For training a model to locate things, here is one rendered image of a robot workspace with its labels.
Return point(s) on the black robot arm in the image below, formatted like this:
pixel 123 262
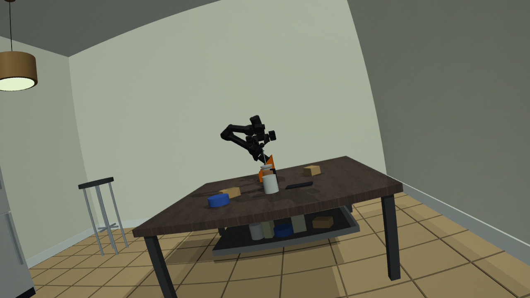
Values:
pixel 252 129

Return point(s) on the dark lower table shelf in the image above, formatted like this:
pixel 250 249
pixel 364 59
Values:
pixel 237 239

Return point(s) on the blue cylinder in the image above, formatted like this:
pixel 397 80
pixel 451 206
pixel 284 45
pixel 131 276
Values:
pixel 218 200
pixel 283 230

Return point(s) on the glass french press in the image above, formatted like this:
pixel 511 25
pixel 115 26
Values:
pixel 267 169

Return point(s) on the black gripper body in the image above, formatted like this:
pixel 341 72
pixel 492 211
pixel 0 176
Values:
pixel 260 137

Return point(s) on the tan rectangular block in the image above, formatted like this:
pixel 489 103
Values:
pixel 233 192
pixel 311 170
pixel 323 222

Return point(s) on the olive green box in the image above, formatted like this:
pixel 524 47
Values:
pixel 298 223
pixel 267 227

